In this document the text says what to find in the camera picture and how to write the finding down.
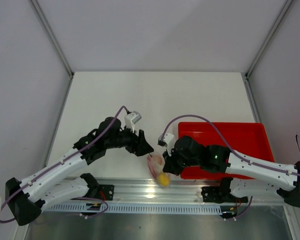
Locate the clear zip top bag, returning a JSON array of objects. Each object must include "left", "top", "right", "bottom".
[{"left": 147, "top": 153, "right": 171, "bottom": 188}]

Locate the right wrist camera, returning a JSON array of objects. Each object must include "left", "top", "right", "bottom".
[{"left": 157, "top": 133, "right": 176, "bottom": 148}]

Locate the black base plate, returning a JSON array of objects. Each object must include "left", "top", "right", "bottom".
[
  {"left": 89, "top": 184, "right": 115, "bottom": 201},
  {"left": 201, "top": 186, "right": 248, "bottom": 204}
]

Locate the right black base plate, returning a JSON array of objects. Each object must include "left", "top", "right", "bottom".
[{"left": 201, "top": 186, "right": 248, "bottom": 204}]

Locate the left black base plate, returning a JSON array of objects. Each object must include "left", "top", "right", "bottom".
[{"left": 89, "top": 184, "right": 115, "bottom": 201}]

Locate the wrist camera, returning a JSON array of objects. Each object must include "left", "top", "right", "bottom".
[
  {"left": 157, "top": 133, "right": 176, "bottom": 148},
  {"left": 124, "top": 111, "right": 142, "bottom": 132}
]

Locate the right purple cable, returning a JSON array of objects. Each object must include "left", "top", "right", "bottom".
[{"left": 158, "top": 114, "right": 300, "bottom": 221}]

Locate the white slotted cable duct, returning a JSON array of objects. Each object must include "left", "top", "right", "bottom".
[{"left": 47, "top": 201, "right": 222, "bottom": 215}]

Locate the yellow toy pepper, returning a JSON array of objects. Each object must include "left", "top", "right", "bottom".
[{"left": 157, "top": 172, "right": 171, "bottom": 187}]

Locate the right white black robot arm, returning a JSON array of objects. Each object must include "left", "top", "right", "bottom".
[{"left": 158, "top": 134, "right": 300, "bottom": 208}]

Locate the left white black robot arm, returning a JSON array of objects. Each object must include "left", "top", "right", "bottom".
[{"left": 5, "top": 111, "right": 154, "bottom": 226}]

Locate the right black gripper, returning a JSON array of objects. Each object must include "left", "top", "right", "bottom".
[{"left": 163, "top": 145, "right": 201, "bottom": 177}]

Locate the purple cable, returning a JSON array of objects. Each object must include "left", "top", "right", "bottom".
[
  {"left": 0, "top": 105, "right": 131, "bottom": 224},
  {"left": 158, "top": 114, "right": 300, "bottom": 221}
]

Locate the red plastic tray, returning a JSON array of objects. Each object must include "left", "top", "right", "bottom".
[{"left": 178, "top": 122, "right": 275, "bottom": 181}]

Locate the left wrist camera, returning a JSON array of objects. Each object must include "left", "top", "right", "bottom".
[{"left": 124, "top": 111, "right": 142, "bottom": 132}]

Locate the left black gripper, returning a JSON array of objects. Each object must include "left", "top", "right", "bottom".
[{"left": 105, "top": 122, "right": 154, "bottom": 157}]

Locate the white egg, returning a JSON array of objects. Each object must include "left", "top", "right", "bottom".
[{"left": 151, "top": 155, "right": 164, "bottom": 166}]

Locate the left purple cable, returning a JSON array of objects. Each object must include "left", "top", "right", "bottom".
[{"left": 0, "top": 105, "right": 131, "bottom": 224}]

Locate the aluminium mounting rail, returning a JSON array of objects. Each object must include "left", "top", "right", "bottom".
[{"left": 59, "top": 177, "right": 268, "bottom": 202}]

